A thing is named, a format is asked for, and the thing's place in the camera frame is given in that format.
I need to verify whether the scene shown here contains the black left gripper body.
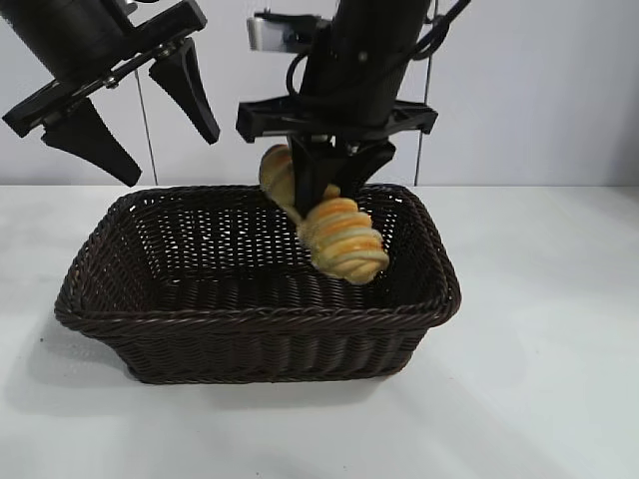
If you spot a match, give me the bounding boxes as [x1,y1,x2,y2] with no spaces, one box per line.
[0,0,209,140]

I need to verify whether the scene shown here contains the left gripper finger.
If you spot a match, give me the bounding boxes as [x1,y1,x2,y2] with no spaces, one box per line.
[148,38,222,147]
[42,96,145,188]

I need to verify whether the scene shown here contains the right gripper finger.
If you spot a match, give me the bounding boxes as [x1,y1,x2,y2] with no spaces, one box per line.
[330,141,399,200]
[291,136,341,217]

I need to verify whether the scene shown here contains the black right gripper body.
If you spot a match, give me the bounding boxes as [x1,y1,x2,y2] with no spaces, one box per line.
[236,24,439,146]

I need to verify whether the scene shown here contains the long twisted bread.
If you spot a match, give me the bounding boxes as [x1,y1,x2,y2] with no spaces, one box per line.
[258,144,388,286]

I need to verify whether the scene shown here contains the dark brown woven basket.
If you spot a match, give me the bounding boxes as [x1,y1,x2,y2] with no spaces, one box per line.
[53,183,463,385]

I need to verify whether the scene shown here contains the black right camera cable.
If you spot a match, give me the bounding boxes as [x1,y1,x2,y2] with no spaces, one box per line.
[286,49,320,97]

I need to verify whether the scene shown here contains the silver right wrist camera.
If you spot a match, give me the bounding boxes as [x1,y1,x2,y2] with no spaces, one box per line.
[247,13,323,54]

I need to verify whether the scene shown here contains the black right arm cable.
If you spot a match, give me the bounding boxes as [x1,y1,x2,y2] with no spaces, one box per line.
[411,0,473,62]

